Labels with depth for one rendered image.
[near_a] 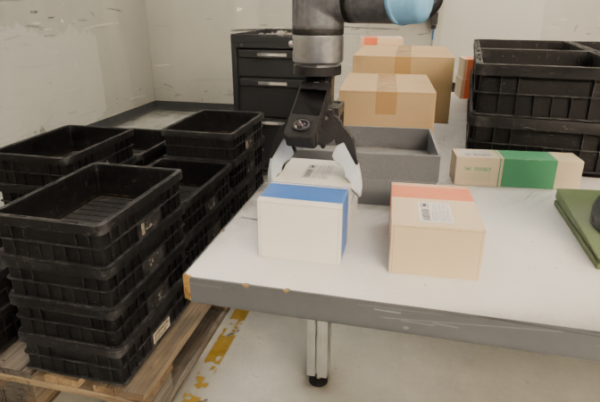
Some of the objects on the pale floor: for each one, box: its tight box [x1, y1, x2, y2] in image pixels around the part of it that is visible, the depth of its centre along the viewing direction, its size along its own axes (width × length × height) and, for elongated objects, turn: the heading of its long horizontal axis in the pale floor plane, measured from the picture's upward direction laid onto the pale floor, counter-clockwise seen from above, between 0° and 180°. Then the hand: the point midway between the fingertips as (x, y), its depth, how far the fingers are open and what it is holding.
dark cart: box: [230, 29, 305, 175], centre depth 289 cm, size 60×45×90 cm
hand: (312, 195), depth 76 cm, fingers closed on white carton, 13 cm apart
